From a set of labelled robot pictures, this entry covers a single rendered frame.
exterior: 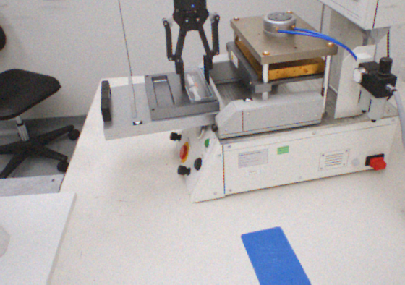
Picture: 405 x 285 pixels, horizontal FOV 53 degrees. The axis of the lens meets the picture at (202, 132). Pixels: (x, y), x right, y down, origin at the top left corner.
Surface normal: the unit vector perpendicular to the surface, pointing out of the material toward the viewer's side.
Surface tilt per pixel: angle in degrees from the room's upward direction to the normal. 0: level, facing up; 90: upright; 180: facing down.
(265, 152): 90
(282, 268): 0
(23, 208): 0
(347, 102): 90
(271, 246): 0
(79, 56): 90
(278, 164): 90
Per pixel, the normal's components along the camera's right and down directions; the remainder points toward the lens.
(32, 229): -0.06, -0.84
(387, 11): 0.19, 0.54
